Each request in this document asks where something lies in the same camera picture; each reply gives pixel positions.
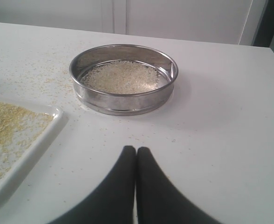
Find white plastic tray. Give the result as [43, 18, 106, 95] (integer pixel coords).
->
[0, 96, 63, 205]

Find white cabinet doors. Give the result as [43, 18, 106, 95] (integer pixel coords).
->
[0, 0, 267, 46]

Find yellow millet grains on tray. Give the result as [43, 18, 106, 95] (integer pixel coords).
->
[0, 102, 54, 180]

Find round steel mesh sieve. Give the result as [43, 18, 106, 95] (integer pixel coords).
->
[69, 44, 178, 116]

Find rice and millet grains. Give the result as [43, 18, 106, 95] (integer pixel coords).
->
[81, 61, 160, 94]

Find scattered grains on table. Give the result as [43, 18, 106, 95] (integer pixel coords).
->
[0, 43, 101, 130]

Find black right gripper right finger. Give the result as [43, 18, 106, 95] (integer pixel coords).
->
[136, 147, 219, 224]

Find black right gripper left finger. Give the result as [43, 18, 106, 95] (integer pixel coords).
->
[51, 146, 137, 224]

